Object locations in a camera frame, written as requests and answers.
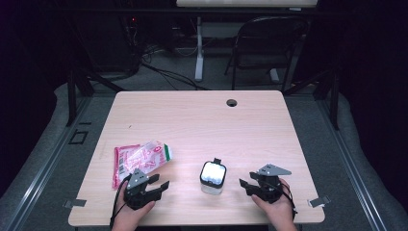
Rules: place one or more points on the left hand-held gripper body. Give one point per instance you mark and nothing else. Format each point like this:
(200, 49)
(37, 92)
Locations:
(136, 192)

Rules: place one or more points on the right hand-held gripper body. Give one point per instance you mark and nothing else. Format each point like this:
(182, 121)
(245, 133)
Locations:
(271, 189)

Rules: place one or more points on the clear red-printed plastic bag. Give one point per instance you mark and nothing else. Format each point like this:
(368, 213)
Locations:
(141, 160)

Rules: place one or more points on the person's right hand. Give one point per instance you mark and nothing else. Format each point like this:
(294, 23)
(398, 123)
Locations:
(279, 213)

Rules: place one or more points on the person's left hand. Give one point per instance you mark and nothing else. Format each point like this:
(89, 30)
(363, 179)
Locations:
(128, 218)

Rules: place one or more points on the gray tape piece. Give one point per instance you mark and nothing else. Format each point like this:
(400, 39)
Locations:
(319, 201)
(75, 203)

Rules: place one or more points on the black metal stand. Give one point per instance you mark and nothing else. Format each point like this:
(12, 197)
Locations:
(71, 96)
(334, 102)

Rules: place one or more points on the dark computer tower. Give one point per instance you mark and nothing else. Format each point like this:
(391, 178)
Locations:
(128, 48)

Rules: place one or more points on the black folding chair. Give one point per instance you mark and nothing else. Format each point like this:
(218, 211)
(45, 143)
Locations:
(266, 35)

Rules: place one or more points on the white desk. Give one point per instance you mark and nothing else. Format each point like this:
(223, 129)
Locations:
(247, 3)

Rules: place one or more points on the aluminium floor rail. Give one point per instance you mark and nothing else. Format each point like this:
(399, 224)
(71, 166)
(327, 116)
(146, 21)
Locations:
(48, 163)
(352, 166)

